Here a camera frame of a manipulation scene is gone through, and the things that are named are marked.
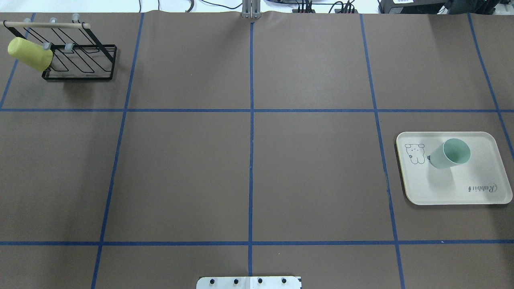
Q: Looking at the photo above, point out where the white rabbit print tray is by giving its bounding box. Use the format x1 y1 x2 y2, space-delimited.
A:
396 132 513 206

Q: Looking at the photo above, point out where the black wire cup rack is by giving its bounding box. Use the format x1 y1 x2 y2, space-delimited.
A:
2 13 117 81

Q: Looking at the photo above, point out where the pale green plastic cup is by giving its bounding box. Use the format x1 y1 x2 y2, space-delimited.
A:
429 138 471 169

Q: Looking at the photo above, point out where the aluminium frame post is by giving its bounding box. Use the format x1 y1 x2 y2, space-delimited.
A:
241 0 262 19

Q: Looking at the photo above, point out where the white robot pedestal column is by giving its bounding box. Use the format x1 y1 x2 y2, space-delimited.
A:
196 276 302 289

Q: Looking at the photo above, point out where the yellow plastic cup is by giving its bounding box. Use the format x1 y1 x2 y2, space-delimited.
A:
8 37 53 72

